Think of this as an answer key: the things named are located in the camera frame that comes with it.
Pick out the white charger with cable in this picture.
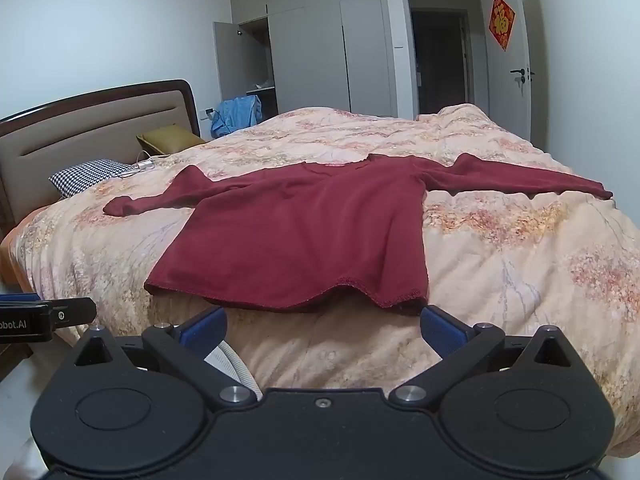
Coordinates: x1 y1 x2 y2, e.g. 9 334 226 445
117 150 171 179

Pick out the floral peach quilt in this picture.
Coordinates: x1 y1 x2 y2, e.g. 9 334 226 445
0 103 640 461

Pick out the olive yellow pillow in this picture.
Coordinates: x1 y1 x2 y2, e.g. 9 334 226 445
136 127 207 157

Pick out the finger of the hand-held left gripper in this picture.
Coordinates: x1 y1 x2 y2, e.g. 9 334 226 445
49 297 97 328

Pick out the open grey wardrobe door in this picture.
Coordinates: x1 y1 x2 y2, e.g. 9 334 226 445
212 21 252 106

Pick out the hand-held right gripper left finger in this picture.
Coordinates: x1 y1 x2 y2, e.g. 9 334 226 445
72 306 258 408

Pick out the dark red sweater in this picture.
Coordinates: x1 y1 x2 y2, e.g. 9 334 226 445
102 152 615 317

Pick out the houndstooth pillow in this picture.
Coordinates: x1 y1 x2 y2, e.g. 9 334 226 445
48 159 141 200

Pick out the blue garment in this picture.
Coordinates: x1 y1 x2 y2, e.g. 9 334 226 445
210 95 263 139

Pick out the grey door frame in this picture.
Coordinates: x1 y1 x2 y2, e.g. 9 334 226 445
398 0 488 121

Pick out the red diamond door decoration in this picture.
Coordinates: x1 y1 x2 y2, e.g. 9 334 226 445
487 0 516 52

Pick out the grey built-in wardrobe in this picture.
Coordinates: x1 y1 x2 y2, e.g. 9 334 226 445
230 0 398 120

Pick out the beige padded headboard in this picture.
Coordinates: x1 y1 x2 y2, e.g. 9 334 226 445
0 79 207 226

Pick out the white room door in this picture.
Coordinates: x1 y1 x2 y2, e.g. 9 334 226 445
479 0 533 142

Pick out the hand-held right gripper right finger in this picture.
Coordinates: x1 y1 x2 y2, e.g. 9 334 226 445
387 305 573 408

